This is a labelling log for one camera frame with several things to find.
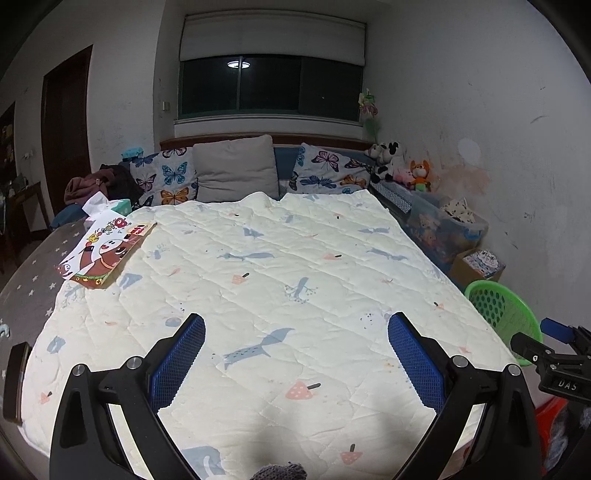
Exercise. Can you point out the pink cloth pile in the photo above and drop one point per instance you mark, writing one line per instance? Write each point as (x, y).
(83, 184)

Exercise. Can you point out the grey star blanket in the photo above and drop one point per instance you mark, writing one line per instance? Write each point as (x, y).
(37, 286)

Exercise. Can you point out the cartoon books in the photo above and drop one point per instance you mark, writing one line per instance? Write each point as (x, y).
(482, 262)

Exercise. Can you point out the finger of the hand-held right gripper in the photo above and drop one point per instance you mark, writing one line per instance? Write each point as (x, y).
(556, 328)
(531, 347)

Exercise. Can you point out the pink plush toy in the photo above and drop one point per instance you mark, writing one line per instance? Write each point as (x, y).
(404, 177)

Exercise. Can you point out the dark wooden door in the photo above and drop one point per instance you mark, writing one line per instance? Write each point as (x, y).
(67, 134)

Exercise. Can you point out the red plastic stool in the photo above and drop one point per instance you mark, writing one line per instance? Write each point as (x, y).
(551, 415)

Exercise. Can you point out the teal tissue pack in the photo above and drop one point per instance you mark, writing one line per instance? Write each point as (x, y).
(117, 206)

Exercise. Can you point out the white printed quilt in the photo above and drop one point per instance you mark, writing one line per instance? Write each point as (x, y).
(277, 286)

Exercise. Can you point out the grey knit cloth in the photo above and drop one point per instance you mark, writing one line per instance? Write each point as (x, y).
(279, 471)

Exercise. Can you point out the small teal object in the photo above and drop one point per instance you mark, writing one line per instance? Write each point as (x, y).
(130, 153)

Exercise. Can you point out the blue mattress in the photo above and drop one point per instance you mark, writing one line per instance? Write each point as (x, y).
(286, 164)

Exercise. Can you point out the wooden side table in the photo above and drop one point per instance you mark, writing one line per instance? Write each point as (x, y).
(25, 207)

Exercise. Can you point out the black cloth pile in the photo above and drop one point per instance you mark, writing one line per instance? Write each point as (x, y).
(122, 182)

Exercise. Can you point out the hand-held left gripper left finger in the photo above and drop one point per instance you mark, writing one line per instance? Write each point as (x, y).
(180, 360)

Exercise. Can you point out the butterfly print pillow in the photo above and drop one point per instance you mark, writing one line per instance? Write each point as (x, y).
(328, 168)
(171, 177)

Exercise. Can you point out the green hanging toy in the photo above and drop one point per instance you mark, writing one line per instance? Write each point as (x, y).
(369, 110)

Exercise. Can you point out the dark smartphone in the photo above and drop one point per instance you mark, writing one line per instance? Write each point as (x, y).
(17, 383)

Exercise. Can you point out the white patterned cloth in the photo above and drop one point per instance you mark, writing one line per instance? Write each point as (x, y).
(457, 210)

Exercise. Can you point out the grey pillow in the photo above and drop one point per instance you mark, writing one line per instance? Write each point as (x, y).
(235, 168)

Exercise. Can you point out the green plastic basket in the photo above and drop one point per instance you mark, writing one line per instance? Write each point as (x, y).
(489, 304)

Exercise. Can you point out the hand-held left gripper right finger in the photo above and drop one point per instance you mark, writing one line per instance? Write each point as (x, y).
(415, 360)

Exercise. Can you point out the clear plastic storage box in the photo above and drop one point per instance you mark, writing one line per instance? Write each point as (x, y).
(438, 235)

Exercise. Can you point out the cardboard box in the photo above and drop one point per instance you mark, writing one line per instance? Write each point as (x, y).
(459, 272)

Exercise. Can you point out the colourful picture book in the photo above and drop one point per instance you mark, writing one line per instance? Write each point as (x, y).
(104, 254)

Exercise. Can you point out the white roller blind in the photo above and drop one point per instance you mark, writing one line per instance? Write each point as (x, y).
(272, 37)

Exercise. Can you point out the dark window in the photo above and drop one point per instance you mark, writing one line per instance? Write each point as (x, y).
(272, 87)

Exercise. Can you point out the black and white cow plush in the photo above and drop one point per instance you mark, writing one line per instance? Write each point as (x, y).
(387, 159)

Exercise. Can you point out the orange fox plush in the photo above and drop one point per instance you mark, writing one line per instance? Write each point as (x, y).
(421, 174)

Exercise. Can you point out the dark shelf unit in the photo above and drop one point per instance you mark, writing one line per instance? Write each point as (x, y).
(7, 143)

